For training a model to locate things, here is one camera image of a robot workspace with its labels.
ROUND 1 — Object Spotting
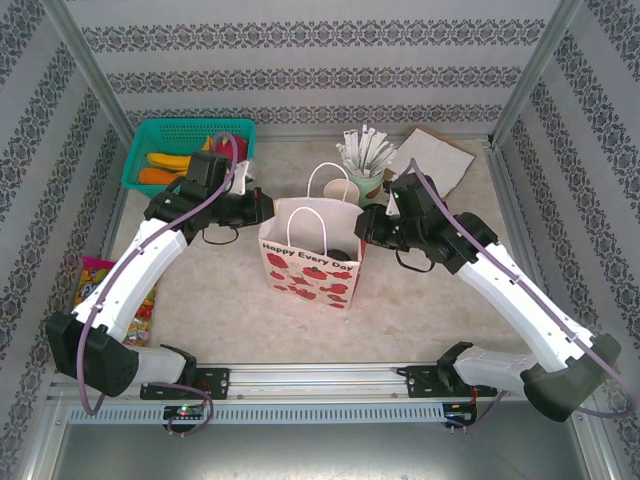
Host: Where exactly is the yellow banana bunch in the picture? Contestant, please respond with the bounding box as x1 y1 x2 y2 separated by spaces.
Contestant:
146 135 216 174

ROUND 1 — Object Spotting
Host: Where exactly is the aluminium frame post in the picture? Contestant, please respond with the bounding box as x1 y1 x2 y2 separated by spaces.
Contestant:
487 0 586 149
39 0 139 151

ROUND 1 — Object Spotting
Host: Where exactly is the orange fruit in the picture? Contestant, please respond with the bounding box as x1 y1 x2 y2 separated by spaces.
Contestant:
138 167 189 186

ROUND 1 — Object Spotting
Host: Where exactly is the colourful candy bag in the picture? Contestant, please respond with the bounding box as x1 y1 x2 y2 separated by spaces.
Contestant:
73 256 159 347

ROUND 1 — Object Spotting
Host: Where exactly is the black right gripper cable loop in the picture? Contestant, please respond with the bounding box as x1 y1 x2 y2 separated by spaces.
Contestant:
394 248 432 274

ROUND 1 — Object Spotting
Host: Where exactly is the aluminium mounting rail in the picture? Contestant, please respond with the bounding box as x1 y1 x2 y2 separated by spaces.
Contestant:
49 360 589 401

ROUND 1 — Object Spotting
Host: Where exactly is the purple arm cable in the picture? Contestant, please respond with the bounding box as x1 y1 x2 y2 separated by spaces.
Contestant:
78 131 240 417
408 157 637 431

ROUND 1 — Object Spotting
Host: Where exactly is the black left gripper cable loop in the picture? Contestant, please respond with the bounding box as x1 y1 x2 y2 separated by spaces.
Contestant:
201 222 240 246

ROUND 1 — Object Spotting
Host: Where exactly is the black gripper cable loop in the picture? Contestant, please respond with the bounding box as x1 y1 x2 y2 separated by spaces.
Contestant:
201 222 240 246
394 248 432 274

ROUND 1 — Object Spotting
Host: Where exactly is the aluminium frame side rail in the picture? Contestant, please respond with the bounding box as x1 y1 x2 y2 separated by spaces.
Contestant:
482 139 571 362

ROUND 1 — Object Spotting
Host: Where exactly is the small circuit board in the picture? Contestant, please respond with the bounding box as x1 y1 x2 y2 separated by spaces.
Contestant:
443 403 479 426
163 404 205 420

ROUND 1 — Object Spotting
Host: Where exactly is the aluminium frame cross bar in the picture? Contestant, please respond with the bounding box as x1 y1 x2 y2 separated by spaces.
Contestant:
124 123 496 144

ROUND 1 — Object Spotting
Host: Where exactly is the pink dragon fruit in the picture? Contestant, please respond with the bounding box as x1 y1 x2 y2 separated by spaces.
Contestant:
212 132 250 166

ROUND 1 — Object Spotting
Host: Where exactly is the tomato print paper bag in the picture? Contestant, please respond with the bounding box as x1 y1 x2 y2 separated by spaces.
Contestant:
257 162 369 310

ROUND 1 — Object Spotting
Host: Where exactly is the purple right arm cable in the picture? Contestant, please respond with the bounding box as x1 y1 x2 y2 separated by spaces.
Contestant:
408 157 637 431

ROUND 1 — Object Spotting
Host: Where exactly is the brown cardboard box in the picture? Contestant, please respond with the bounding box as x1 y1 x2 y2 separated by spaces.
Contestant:
387 126 477 201

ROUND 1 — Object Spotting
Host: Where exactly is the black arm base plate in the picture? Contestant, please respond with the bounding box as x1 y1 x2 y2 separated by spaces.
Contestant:
139 367 231 401
403 364 499 399

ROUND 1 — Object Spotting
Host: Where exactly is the white napkin stack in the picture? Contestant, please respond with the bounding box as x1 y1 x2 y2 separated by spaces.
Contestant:
392 130 475 194

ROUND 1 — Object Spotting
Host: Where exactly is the teal plastic basket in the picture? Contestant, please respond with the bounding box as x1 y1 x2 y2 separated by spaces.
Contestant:
121 118 257 194

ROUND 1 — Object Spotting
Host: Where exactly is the slotted metal cable tray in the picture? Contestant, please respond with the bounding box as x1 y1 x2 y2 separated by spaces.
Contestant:
67 402 447 426

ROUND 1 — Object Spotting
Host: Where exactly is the mint holder with leather tag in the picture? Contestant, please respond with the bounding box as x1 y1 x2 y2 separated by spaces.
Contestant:
347 167 387 209

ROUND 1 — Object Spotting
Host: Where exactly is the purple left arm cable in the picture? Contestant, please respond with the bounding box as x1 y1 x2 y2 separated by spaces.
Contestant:
78 131 240 417

